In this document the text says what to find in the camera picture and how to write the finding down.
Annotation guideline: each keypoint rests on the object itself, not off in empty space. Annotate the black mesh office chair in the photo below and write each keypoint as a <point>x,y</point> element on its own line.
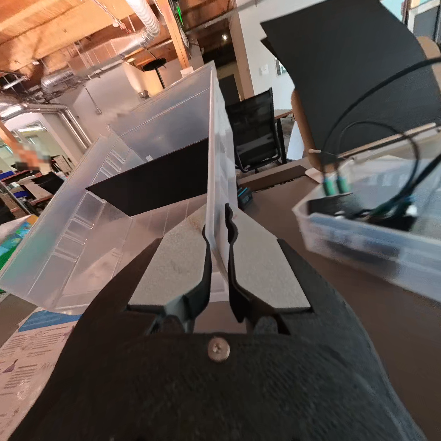
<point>255,127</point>

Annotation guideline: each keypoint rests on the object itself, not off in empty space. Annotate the wood-framed black monitor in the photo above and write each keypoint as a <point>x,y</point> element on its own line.
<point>344,69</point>

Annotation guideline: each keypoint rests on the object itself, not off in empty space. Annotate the black box with blue stripes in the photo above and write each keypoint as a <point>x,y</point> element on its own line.
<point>245,199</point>

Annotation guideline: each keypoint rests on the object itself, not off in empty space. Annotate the clear plastic storage bin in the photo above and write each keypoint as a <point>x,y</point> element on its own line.
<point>69,241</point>

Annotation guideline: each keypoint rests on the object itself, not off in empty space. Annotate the black flat sheet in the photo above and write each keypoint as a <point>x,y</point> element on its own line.
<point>148,182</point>

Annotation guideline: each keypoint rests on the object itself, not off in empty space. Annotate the printed paper sheet blue header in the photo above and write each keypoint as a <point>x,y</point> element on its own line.
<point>27,361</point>

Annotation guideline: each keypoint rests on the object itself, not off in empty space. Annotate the black round high table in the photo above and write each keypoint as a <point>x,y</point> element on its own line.
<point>155,63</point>

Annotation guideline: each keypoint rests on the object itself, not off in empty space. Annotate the silver spiral ventilation duct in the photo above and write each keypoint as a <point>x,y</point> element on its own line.
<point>144,17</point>

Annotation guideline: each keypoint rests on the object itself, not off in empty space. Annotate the clear plastic box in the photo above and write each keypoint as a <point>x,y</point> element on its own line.
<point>423,268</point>

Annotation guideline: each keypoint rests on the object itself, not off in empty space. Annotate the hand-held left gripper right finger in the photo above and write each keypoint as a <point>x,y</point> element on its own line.
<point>268,272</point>

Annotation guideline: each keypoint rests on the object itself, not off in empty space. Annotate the green printed box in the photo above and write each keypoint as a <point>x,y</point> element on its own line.
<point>13,244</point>

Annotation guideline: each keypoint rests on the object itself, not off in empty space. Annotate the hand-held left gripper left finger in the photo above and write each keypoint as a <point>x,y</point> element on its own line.
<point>172,268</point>

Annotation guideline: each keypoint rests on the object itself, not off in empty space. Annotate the silver ceiling duct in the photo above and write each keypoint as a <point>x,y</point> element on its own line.
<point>103,51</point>

